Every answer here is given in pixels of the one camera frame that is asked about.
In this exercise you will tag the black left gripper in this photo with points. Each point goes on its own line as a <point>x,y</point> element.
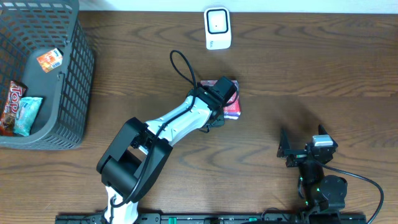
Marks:
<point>217,119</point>

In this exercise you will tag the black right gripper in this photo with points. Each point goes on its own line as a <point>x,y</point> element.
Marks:
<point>298,154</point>

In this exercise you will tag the red purple sanitary pad pack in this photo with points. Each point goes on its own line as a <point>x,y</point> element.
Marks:
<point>233,111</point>

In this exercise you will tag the small orange tissue pack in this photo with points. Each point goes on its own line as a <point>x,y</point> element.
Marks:
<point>50,60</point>

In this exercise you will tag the teal green wipes pack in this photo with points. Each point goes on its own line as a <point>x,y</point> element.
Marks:
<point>26,114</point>

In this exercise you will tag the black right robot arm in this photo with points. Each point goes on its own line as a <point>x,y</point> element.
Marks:
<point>324,195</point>

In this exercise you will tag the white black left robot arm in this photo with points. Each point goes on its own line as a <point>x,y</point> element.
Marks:
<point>134,160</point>

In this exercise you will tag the white barcode scanner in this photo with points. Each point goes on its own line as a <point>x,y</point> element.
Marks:
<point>217,28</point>

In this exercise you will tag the dark grey plastic basket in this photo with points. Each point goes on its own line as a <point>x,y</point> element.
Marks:
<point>30,29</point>

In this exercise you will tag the red Top chocolate bar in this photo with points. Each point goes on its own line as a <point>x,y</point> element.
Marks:
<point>15,93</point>

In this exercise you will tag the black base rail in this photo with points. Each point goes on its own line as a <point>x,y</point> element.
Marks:
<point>155,218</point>

